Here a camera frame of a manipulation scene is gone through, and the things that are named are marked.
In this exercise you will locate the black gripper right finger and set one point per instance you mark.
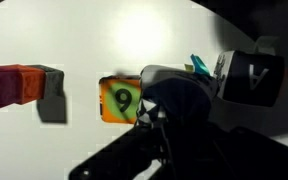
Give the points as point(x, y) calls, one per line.
point(257, 156)

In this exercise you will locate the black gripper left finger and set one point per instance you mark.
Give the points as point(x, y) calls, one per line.
point(117, 156)

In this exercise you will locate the orange plush block number six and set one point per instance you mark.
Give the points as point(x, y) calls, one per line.
point(119, 100)

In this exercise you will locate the black and white letter block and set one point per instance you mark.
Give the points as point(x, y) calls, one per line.
point(250, 80)

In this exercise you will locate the grey plush block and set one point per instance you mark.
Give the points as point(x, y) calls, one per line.
point(54, 81)

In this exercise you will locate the plain orange plush block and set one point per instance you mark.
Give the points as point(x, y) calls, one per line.
point(32, 83)

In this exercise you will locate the purple plush block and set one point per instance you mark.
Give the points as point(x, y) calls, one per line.
point(0, 86)

